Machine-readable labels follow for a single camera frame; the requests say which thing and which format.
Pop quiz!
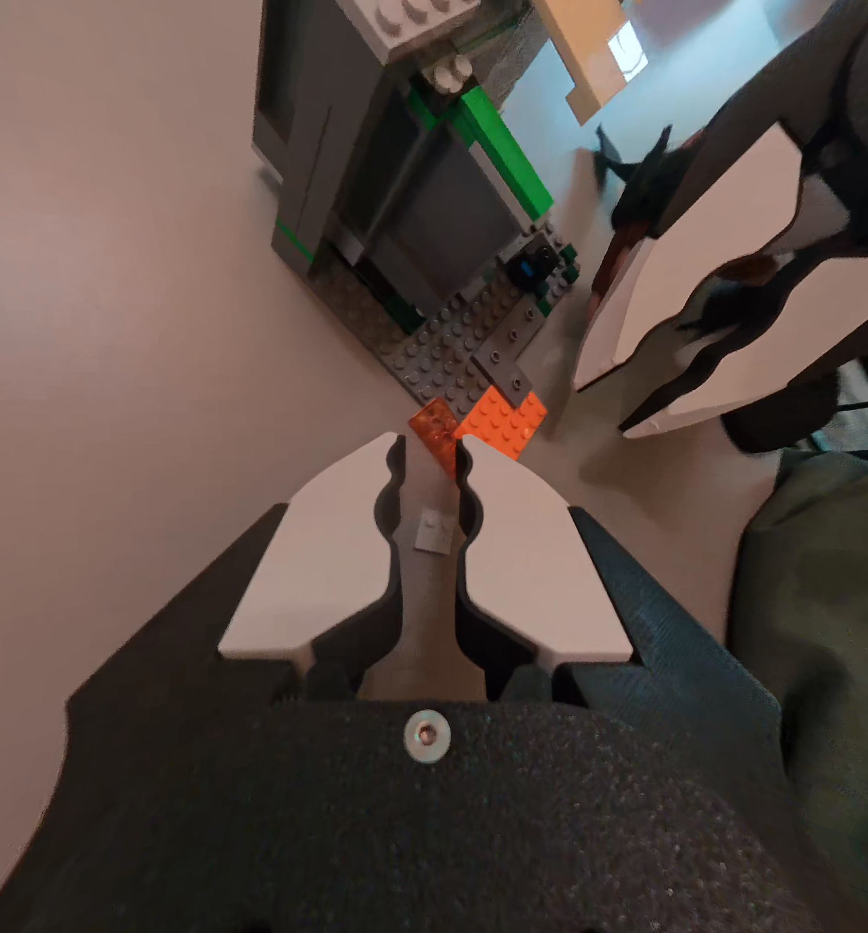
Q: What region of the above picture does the black brown toy figure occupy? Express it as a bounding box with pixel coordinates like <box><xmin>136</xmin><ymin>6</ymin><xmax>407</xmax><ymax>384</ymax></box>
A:
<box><xmin>587</xmin><ymin>124</ymin><xmax>788</xmax><ymax>344</ymax></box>

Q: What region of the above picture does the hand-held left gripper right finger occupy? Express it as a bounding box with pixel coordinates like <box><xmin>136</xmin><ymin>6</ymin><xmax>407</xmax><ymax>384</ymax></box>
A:
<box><xmin>453</xmin><ymin>434</ymin><xmax>636</xmax><ymax>698</ymax></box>

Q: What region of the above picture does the person's dark green clothing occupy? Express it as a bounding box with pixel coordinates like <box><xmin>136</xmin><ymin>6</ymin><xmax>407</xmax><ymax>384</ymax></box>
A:
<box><xmin>727</xmin><ymin>448</ymin><xmax>868</xmax><ymax>933</ymax></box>

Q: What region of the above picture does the small light grey tile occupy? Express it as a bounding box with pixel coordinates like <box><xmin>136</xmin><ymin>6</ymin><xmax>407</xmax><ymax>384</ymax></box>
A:
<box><xmin>415</xmin><ymin>509</ymin><xmax>456</xmax><ymax>555</ymax></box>

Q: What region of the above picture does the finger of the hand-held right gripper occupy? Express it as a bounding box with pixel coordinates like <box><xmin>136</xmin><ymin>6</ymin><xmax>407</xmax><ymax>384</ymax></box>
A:
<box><xmin>619</xmin><ymin>250</ymin><xmax>868</xmax><ymax>440</ymax></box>
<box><xmin>572</xmin><ymin>121</ymin><xmax>854</xmax><ymax>392</ymax></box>

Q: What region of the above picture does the transparent orange brick plate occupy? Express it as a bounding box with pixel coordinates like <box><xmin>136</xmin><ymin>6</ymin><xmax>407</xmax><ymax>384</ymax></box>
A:
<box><xmin>408</xmin><ymin>398</ymin><xmax>465</xmax><ymax>482</ymax></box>

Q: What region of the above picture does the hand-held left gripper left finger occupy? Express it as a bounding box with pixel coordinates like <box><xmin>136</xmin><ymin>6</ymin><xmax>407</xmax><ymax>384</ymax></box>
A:
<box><xmin>217</xmin><ymin>431</ymin><xmax>408</xmax><ymax>695</ymax></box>

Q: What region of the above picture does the grey toy brick building model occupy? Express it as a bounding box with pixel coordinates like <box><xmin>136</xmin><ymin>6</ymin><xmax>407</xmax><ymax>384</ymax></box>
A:
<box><xmin>252</xmin><ymin>0</ymin><xmax>650</xmax><ymax>462</ymax></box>

